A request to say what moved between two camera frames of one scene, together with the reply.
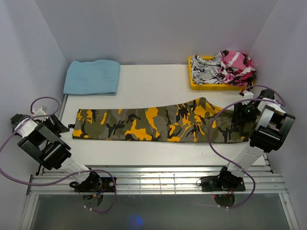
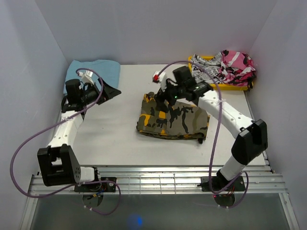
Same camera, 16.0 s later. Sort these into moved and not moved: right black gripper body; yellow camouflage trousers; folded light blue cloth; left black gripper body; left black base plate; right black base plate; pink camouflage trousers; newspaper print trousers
Moved: left black gripper body; yellow camouflage trousers; right black gripper body
Not moved: newspaper print trousers; right black base plate; left black base plate; pink camouflage trousers; folded light blue cloth
